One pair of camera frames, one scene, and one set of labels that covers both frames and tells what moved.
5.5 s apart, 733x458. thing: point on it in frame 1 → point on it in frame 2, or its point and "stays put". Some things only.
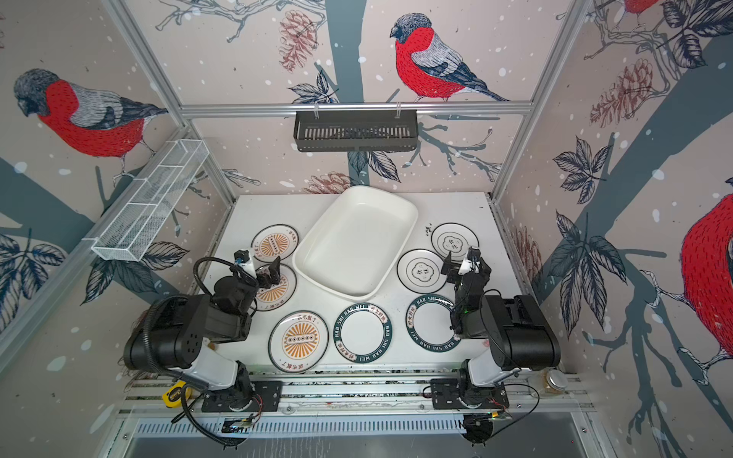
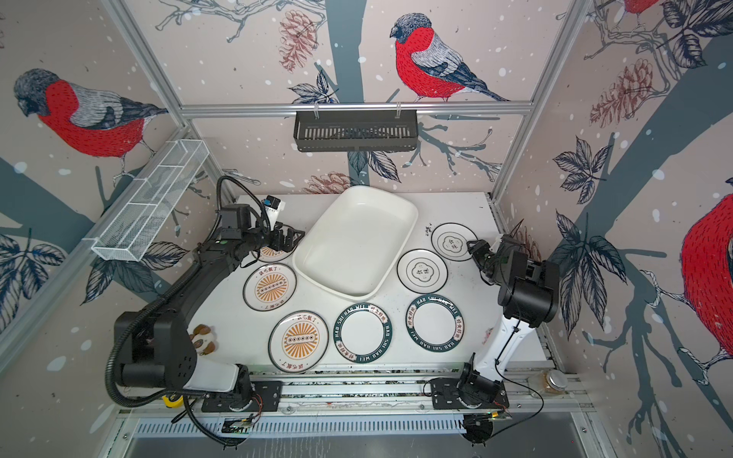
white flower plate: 420,271 stays put
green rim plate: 363,332 stays put
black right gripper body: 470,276 → 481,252
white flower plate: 454,238 stays put
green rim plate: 428,322 stays put
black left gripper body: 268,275 → 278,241
